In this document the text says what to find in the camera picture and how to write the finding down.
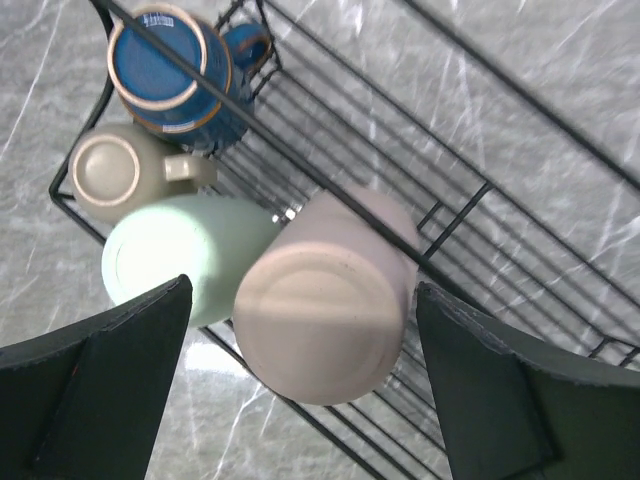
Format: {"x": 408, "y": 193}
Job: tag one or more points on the beige plastic tumbler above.
{"x": 321, "y": 316}

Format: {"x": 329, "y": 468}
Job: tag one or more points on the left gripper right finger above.
{"x": 511, "y": 406}

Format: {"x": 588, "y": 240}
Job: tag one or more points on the black wire dish rack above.
{"x": 483, "y": 243}

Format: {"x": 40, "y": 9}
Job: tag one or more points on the dark blue glazed mug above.
{"x": 163, "y": 98}

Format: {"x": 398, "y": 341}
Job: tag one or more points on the green tumbler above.
{"x": 213, "y": 240}

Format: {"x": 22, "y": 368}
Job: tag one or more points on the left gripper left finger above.
{"x": 86, "y": 401}

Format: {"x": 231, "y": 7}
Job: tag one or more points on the beige ceramic mug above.
{"x": 117, "y": 168}

